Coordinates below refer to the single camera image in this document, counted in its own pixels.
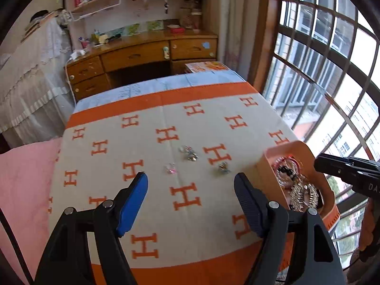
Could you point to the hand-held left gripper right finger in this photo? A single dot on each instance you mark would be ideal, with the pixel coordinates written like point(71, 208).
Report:
point(251, 207)

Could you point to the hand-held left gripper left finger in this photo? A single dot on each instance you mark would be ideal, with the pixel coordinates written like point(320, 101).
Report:
point(130, 207)

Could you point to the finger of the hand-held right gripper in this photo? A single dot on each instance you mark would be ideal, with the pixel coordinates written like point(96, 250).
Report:
point(332, 166)

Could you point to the pink plastic tray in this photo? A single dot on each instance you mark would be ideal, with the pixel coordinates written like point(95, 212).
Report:
point(267, 169)

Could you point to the silver feather brooch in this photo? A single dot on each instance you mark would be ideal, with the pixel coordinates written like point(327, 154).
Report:
point(295, 197)

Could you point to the silver flower earring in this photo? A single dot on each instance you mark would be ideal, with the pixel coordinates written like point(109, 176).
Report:
point(189, 153)

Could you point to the person's right hand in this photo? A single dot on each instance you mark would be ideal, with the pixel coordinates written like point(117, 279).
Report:
point(371, 228)

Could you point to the orange letter print blanket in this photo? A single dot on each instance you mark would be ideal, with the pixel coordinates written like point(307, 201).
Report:
point(148, 136)

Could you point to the metal window grille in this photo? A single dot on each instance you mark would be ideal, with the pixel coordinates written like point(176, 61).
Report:
point(320, 65)

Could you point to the pink quilt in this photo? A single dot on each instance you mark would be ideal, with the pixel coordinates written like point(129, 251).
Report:
point(23, 190)

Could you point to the light blue bed sheet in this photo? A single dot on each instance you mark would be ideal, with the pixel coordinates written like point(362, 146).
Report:
point(166, 87)

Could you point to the orange magazine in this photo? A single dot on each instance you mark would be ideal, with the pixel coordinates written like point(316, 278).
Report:
point(206, 66)

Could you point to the wooden desk with drawers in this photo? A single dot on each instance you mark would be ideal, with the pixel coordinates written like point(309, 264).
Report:
point(133, 58)

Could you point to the white lace piano cover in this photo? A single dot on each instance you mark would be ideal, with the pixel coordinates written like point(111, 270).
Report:
point(32, 89)

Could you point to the pale floral curtain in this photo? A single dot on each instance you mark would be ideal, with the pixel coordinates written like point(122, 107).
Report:
point(234, 29)

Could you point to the blue sticker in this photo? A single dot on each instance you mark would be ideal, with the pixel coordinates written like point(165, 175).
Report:
point(206, 45)

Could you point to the row of green postcards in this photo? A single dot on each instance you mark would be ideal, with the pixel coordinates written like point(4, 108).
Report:
point(136, 29)

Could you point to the small red box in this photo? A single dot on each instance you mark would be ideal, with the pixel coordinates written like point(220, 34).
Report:
point(176, 30)

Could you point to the brown paper cup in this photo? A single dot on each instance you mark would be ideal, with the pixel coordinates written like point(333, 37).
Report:
point(196, 20)

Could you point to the stack of books on piano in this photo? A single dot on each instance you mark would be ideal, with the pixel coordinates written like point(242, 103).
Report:
point(38, 28)

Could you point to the wooden bookshelf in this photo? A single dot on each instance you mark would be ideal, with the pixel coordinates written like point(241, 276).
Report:
point(133, 6)

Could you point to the hanging key bunch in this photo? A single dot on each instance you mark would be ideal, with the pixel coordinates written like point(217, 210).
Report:
point(166, 7)

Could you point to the black hat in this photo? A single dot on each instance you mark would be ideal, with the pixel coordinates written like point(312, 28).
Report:
point(39, 15)

